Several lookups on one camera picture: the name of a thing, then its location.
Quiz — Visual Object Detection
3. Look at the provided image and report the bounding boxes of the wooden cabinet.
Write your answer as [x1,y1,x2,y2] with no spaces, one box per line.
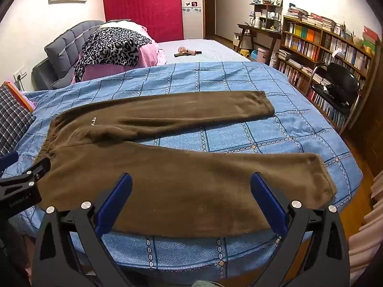
[347,75,383,180]

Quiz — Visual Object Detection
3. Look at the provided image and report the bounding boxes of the blue checked blanket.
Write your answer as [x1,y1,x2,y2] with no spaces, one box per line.
[0,61,364,278]

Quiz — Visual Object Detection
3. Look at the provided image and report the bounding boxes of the orange cloth strip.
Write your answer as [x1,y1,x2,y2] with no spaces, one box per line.
[4,81,35,111]

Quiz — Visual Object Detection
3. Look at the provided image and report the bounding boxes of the pink bin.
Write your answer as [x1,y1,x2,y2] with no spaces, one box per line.
[257,47,270,64]

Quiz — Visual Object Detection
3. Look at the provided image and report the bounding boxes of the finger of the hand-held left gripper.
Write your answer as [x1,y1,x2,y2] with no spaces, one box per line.
[0,158,51,188]

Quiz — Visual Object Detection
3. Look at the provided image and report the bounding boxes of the plaid cloth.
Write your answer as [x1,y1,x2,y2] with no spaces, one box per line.
[0,85,36,156]

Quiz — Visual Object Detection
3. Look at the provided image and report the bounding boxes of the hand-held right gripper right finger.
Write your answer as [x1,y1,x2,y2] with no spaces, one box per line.
[250,172,350,287]

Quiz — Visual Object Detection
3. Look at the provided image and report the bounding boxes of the grey padded headboard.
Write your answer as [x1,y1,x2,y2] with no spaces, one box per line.
[31,20,105,90]

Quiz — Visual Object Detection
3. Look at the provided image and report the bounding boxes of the wooden door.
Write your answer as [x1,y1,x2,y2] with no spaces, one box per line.
[205,0,216,39]

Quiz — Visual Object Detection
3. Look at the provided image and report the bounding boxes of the black office chair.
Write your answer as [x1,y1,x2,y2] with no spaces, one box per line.
[305,54,361,133]

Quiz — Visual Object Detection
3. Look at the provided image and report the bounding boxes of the pile of books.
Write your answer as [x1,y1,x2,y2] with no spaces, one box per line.
[286,3,337,32]

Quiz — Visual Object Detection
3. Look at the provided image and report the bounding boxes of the red and green boxes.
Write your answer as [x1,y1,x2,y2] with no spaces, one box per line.
[362,25,381,55]

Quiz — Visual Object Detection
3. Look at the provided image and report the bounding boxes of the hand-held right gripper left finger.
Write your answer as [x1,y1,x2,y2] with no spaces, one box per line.
[31,172,134,287]

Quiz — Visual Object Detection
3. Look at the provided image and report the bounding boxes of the pale pink curtain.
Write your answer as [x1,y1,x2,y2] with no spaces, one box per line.
[349,176,383,287]

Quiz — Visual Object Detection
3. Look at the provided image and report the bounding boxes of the brown fleece pants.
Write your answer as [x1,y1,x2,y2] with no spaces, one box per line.
[37,90,337,240]

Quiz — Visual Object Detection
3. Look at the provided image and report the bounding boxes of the light striped bed sheet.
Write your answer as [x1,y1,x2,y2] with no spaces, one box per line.
[157,38,255,66]

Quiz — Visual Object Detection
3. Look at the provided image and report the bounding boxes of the wooden bookshelf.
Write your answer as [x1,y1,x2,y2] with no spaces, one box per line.
[275,15,374,132]

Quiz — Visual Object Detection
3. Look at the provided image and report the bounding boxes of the wooden desk organiser shelf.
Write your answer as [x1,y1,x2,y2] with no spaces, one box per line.
[249,0,283,30]

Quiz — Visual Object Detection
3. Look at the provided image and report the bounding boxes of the wooden desk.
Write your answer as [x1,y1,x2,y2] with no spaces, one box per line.
[233,22,283,51]

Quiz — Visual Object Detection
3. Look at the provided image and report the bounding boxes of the leopard print cloth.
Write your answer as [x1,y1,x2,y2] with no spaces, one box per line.
[73,27,153,83]

